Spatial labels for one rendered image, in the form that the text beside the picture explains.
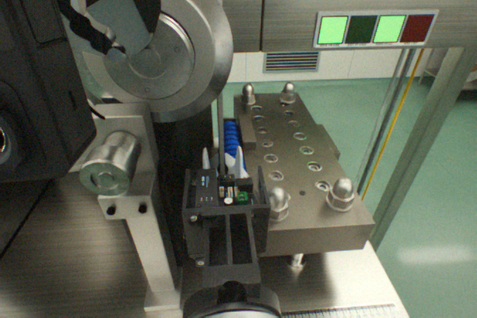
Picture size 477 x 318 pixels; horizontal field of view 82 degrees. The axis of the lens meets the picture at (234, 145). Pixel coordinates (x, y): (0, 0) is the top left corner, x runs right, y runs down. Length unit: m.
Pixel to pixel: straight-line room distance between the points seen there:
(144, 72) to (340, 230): 0.31
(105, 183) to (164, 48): 0.12
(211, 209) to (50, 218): 0.47
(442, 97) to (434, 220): 1.10
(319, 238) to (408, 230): 1.54
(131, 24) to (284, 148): 0.38
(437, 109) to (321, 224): 0.80
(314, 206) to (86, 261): 0.38
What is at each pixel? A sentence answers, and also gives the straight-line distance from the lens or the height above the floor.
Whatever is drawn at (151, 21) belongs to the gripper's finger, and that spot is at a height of 1.29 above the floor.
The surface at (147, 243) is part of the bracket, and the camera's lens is 0.38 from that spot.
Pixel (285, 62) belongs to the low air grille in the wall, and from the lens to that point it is 3.18.
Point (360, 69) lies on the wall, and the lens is 3.55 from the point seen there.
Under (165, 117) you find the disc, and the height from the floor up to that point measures 1.18.
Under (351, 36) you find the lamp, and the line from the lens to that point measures 0.66.
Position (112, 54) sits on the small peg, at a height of 1.27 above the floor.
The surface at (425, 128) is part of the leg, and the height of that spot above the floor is 0.81.
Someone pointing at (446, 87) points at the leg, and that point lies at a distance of 1.10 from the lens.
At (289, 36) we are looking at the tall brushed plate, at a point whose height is 1.17.
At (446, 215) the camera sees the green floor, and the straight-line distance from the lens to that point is 2.15.
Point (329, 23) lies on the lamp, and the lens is 0.64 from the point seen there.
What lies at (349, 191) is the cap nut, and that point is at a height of 1.06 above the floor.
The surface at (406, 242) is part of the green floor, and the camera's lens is 1.87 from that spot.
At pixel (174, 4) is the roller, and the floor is 1.29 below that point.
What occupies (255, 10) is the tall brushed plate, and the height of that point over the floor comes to 1.22.
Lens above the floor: 1.33
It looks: 36 degrees down
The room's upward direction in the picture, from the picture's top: straight up
